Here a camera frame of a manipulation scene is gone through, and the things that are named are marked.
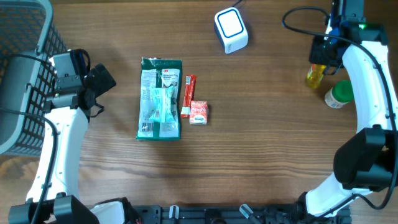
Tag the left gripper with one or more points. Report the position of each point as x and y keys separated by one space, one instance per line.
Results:
x=102 y=78

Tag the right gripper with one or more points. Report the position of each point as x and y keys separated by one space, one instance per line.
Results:
x=314 y=56

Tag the yellow dish soap bottle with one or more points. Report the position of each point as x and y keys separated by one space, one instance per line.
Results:
x=315 y=75

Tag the green lid white jar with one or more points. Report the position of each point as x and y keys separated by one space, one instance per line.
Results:
x=339 y=95

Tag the green foil packet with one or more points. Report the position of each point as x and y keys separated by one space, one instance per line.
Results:
x=159 y=94

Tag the red white snack packet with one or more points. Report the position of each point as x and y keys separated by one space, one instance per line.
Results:
x=188 y=95

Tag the small red white carton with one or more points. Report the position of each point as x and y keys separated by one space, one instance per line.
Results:
x=198 y=112

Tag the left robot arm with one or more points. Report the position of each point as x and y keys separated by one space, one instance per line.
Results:
x=46 y=104

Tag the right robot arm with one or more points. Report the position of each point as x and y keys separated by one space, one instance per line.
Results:
x=367 y=163

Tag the white barcode scanner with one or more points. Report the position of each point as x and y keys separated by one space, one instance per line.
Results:
x=230 y=30

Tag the grey plastic mesh basket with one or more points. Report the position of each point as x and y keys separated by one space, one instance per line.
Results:
x=28 y=39

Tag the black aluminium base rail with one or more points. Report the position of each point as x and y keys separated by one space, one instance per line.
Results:
x=202 y=215

